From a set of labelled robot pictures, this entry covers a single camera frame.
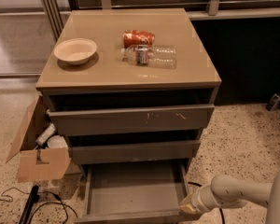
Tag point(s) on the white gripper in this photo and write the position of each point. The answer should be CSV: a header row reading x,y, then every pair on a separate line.
x,y
198,197

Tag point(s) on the grey bottom drawer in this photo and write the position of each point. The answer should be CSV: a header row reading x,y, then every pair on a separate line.
x,y
146,192

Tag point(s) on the grey drawer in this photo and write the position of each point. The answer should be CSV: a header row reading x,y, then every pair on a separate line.
x,y
146,192
132,120
134,152

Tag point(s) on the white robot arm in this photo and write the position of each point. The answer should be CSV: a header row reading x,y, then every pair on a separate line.
x,y
227,192

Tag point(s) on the grey middle drawer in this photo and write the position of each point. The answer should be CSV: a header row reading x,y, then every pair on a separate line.
x,y
134,152

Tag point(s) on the grey top drawer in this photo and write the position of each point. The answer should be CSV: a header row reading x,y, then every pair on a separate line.
x,y
132,120

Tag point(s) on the grey three-drawer cabinet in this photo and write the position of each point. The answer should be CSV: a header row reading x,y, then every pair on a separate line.
x,y
107,82

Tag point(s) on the small dark floor device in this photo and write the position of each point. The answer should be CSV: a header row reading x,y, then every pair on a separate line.
x,y
273,103

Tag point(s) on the white cup in box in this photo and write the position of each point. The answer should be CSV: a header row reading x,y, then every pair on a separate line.
x,y
57,141

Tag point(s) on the clear plastic water bottle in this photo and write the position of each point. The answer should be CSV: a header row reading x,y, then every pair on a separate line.
x,y
150,56

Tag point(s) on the black power strip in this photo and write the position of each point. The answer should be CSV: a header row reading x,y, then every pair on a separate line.
x,y
32,199

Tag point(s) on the bottle in cardboard box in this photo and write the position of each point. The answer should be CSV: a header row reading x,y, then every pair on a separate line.
x,y
44,137

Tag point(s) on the brown cardboard box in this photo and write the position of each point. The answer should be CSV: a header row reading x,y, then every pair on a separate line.
x,y
36,163

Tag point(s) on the orange soda can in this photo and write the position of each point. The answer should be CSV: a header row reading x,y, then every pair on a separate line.
x,y
134,37

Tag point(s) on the beige paper bowl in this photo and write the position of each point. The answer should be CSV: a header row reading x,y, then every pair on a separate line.
x,y
75,51

